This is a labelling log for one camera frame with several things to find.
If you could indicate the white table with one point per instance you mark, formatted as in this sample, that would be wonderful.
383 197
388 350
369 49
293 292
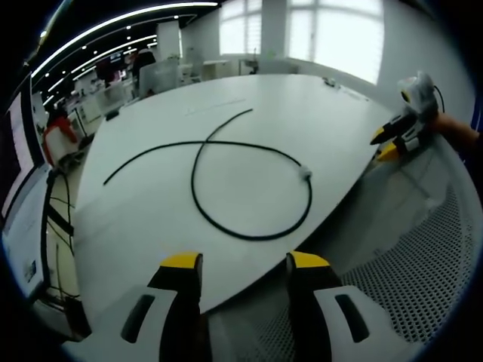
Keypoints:
241 128

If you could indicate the small black object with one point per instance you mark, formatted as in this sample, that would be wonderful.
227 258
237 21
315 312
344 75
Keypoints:
110 116

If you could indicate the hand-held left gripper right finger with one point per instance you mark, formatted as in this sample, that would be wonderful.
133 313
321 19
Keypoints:
309 279

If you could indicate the small white object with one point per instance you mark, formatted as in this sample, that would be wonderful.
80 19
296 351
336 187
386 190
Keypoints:
331 82

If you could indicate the person's right forearm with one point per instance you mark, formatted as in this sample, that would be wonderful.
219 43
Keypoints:
458 130

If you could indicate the computer monitor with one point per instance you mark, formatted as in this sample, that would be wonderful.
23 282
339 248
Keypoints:
22 196

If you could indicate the grey desk partition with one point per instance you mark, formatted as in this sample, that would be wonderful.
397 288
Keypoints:
156 77

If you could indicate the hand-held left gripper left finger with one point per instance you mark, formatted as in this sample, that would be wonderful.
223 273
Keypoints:
177 279

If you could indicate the white mesh chair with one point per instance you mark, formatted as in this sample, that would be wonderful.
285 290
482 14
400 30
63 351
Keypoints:
422 245

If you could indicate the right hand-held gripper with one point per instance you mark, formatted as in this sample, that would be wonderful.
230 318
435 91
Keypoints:
419 96

